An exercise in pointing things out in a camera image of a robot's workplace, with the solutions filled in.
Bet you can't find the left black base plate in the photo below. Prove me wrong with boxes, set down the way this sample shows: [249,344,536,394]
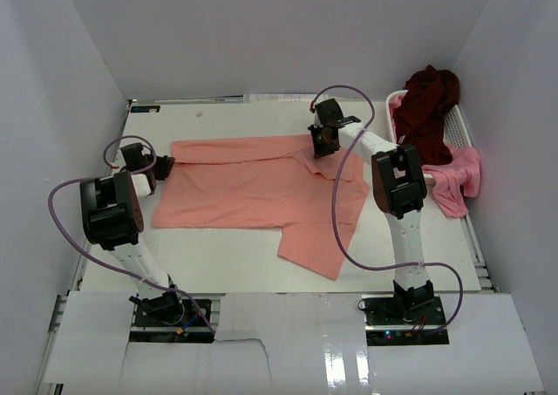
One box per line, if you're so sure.
[129,299,214,344]

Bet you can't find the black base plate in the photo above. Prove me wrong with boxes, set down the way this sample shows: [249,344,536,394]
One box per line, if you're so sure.
[357,296,450,347]
[129,299,214,344]

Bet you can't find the papers behind table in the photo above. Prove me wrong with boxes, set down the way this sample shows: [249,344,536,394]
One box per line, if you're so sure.
[243,93,315,103]

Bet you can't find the white plastic laundry basket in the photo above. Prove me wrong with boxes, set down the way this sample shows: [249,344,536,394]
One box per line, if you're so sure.
[384,89,471,185]

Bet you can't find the white paper sheets front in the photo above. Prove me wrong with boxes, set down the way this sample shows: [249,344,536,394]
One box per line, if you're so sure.
[44,292,543,394]

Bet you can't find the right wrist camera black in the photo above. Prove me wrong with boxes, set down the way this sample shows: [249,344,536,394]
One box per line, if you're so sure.
[314,99,361,128]

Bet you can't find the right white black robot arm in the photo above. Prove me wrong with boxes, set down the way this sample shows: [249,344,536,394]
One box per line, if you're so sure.
[308,123,434,324]

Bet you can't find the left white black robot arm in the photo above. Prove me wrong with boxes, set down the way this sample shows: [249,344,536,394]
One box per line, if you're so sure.
[79,154,185,325]

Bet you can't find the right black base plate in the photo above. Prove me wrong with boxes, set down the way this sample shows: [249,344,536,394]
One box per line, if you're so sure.
[357,296,450,347]

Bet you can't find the pink shirt in basket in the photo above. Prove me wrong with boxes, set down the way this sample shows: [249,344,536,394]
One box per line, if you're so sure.
[422,145,481,218]

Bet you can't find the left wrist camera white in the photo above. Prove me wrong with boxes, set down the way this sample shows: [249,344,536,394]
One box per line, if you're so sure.
[109,150,126,172]

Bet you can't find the dark red shirt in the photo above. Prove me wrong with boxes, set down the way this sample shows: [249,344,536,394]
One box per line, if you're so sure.
[392,65,459,166]

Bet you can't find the black label sticker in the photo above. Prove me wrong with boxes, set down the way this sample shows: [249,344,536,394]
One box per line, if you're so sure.
[130,106,160,113]

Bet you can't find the salmon pink t shirt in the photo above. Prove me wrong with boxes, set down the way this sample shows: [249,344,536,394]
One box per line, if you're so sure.
[152,135,370,280]

